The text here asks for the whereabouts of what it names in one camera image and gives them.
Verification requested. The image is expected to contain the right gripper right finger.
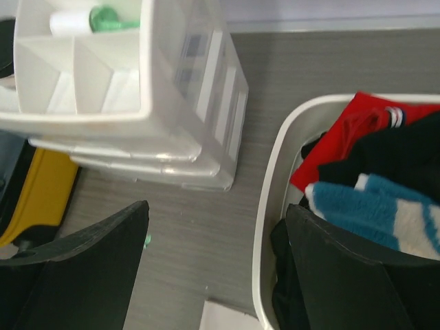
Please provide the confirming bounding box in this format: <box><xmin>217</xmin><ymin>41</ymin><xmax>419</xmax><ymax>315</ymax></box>
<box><xmin>285</xmin><ymin>204</ymin><xmax>439</xmax><ymax>329</ymax></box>

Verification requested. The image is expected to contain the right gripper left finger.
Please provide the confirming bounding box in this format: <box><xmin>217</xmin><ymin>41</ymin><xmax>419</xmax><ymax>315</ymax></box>
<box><xmin>1</xmin><ymin>201</ymin><xmax>149</xmax><ymax>329</ymax></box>

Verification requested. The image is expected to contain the blue white knitted towel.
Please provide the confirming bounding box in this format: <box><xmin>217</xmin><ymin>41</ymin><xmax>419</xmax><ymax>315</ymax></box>
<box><xmin>305</xmin><ymin>173</ymin><xmax>439</xmax><ymax>261</ymax></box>

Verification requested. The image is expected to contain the yellow Pikachu suitcase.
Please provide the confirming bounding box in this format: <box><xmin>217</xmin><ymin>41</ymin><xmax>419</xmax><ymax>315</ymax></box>
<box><xmin>1</xmin><ymin>131</ymin><xmax>78</xmax><ymax>247</ymax></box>

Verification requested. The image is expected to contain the red garment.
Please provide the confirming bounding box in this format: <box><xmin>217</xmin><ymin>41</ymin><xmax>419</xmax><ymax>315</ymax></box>
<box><xmin>289</xmin><ymin>91</ymin><xmax>439</xmax><ymax>191</ymax></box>

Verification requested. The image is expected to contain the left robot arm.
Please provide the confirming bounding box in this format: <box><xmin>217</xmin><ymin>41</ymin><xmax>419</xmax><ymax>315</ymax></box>
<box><xmin>0</xmin><ymin>17</ymin><xmax>16</xmax><ymax>78</ymax></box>

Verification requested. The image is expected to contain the small green fragment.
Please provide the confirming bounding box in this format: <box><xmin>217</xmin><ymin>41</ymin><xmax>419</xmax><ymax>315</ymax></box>
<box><xmin>144</xmin><ymin>234</ymin><xmax>151</xmax><ymax>249</ymax></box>

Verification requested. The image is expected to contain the patterned placemat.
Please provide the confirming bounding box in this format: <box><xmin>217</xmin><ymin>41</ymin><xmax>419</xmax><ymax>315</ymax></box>
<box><xmin>199</xmin><ymin>300</ymin><xmax>263</xmax><ymax>330</ymax></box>

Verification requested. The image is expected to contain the white plastic basin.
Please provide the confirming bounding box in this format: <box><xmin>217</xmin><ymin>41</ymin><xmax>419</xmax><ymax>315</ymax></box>
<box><xmin>252</xmin><ymin>94</ymin><xmax>439</xmax><ymax>329</ymax></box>

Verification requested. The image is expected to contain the white drawer organizer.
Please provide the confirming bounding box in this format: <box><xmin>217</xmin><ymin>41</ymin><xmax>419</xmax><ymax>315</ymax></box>
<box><xmin>1</xmin><ymin>1</ymin><xmax>249</xmax><ymax>191</ymax></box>

